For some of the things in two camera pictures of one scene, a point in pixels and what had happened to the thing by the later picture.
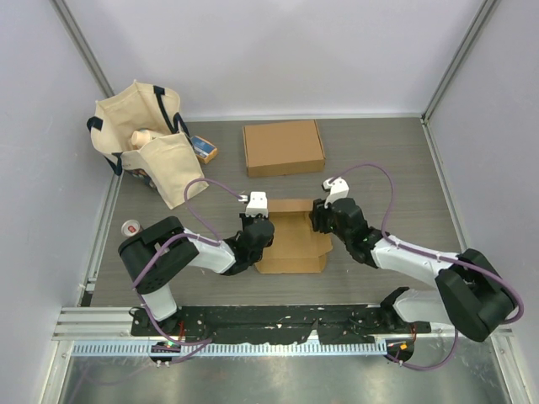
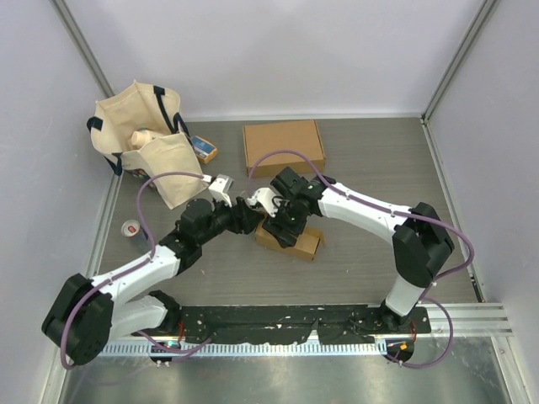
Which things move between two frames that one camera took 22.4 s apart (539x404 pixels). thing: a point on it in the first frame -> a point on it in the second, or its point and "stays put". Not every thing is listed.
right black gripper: (319, 214) -> (275, 225)
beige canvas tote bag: (140, 130) stays put
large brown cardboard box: (284, 149) stays put
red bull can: (131, 227) stays put
